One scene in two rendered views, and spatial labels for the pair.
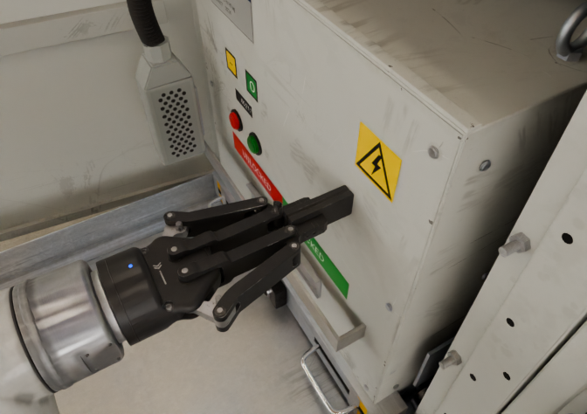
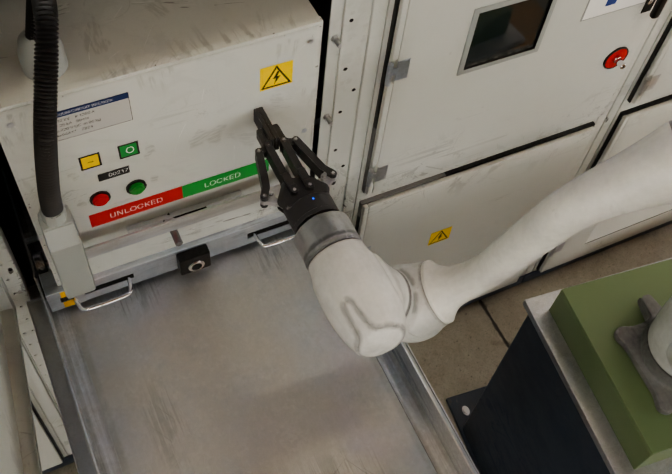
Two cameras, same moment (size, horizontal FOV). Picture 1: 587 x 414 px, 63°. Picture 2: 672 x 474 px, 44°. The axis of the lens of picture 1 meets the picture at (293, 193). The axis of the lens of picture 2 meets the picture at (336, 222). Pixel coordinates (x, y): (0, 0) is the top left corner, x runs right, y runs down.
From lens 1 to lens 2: 1.11 m
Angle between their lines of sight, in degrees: 54
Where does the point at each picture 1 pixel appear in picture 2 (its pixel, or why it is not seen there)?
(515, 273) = (337, 51)
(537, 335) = (357, 60)
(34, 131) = not seen: outside the picture
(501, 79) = (286, 0)
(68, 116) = not seen: outside the picture
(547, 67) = not seen: outside the picture
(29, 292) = (328, 236)
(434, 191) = (314, 53)
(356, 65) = (251, 49)
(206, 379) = (258, 326)
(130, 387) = (257, 383)
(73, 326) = (345, 220)
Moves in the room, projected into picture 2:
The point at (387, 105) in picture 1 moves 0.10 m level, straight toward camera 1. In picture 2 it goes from (277, 47) to (340, 66)
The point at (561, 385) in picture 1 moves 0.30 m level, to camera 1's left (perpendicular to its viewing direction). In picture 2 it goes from (373, 64) to (362, 205)
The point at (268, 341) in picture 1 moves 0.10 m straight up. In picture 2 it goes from (233, 279) to (232, 252)
